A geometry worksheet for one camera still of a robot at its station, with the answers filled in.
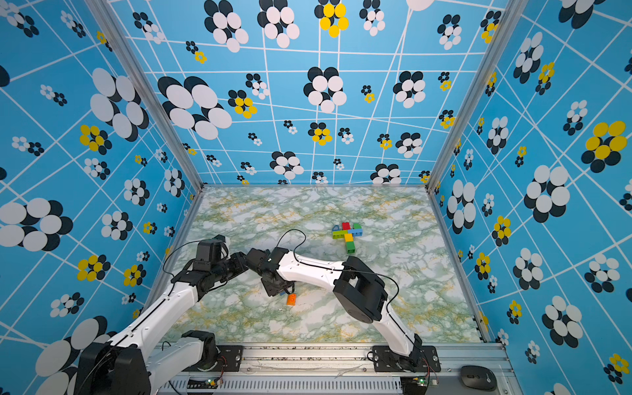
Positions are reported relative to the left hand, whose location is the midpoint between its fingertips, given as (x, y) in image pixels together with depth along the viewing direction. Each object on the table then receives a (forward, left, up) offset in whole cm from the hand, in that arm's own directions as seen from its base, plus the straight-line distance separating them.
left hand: (251, 258), depth 86 cm
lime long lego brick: (+15, -32, -7) cm, 36 cm away
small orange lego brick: (-12, -15, -6) cm, 20 cm away
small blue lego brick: (+18, -31, -6) cm, 36 cm away
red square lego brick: (+18, -35, -6) cm, 40 cm away
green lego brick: (+8, -36, -6) cm, 38 cm away
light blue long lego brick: (+16, -39, -6) cm, 43 cm away
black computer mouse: (-34, -69, -6) cm, 77 cm away
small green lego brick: (+19, -40, -7) cm, 45 cm away
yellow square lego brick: (+13, -36, -6) cm, 38 cm away
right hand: (-7, -10, -6) cm, 14 cm away
